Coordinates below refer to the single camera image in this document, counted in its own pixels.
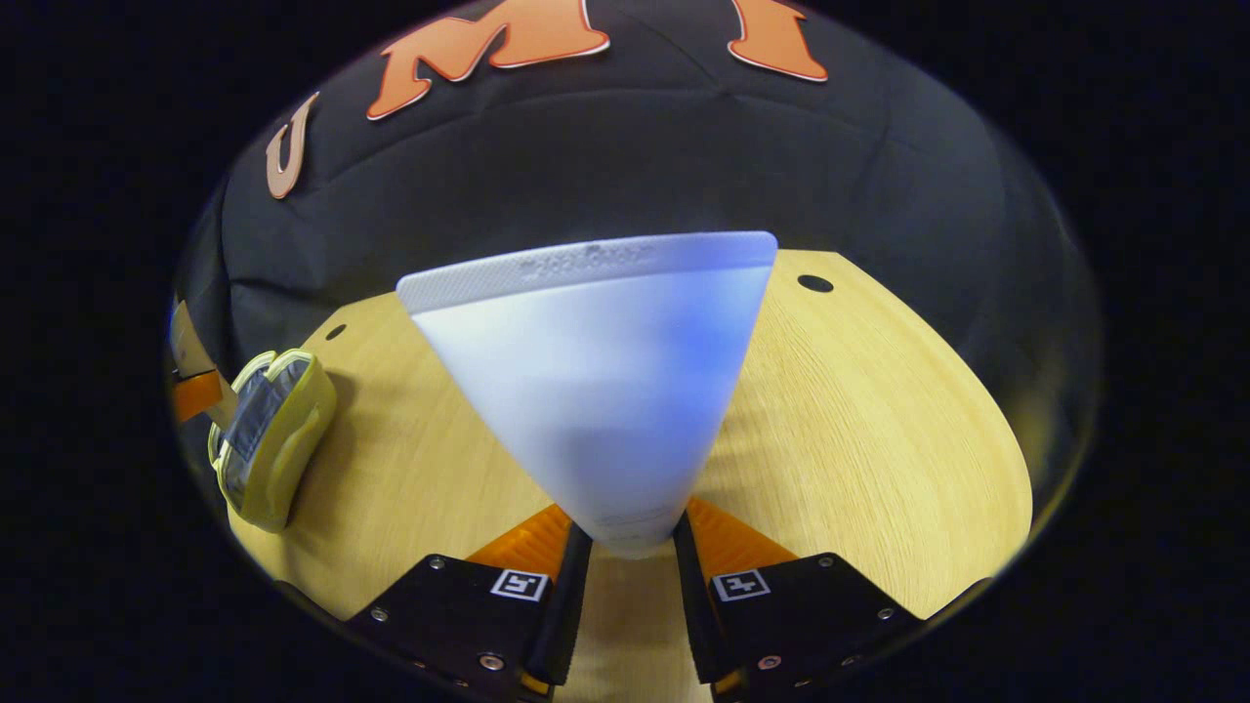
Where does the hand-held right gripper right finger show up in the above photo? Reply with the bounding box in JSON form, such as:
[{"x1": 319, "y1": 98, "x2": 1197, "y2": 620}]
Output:
[{"x1": 672, "y1": 495, "x2": 925, "y2": 700}]

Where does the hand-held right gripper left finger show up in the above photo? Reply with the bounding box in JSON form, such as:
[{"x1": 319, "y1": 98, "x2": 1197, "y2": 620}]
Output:
[{"x1": 346, "y1": 502, "x2": 595, "y2": 700}]

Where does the cream yellow suitcase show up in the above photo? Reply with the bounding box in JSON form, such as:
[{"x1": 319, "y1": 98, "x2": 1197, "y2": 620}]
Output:
[{"x1": 206, "y1": 348, "x2": 339, "y2": 534}]

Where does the white squeeze tube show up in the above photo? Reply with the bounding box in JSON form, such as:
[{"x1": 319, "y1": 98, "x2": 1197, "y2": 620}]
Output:
[{"x1": 396, "y1": 230, "x2": 779, "y2": 560}]

